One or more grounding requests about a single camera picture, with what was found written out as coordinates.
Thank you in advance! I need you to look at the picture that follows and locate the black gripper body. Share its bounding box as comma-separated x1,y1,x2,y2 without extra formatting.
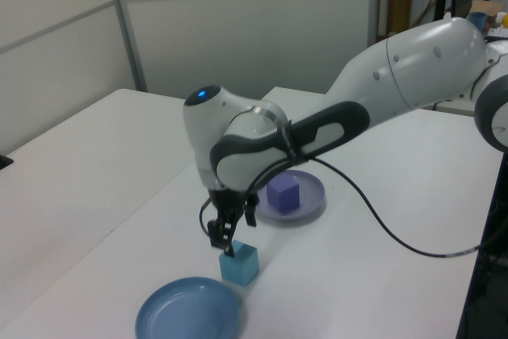
208,187,249,223

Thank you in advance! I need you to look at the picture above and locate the purple foam cube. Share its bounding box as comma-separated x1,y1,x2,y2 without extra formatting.
266,174,300,214

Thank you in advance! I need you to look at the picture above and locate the cyan foam cube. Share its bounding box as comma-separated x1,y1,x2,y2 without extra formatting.
219,240,260,287

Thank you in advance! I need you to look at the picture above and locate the purple plate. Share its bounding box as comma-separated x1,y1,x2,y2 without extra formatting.
256,169,327,223

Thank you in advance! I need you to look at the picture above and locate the blue plate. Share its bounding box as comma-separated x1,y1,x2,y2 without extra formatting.
134,276,241,339

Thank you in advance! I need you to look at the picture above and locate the cardboard box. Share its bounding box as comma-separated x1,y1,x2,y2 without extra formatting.
387,0,414,37

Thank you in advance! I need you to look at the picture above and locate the blue cup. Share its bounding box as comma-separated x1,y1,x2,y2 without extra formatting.
469,11,487,31

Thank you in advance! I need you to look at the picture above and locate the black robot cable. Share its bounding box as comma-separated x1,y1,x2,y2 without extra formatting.
197,155,494,260

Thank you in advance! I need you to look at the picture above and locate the black table frame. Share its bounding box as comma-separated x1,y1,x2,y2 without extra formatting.
456,148,508,339

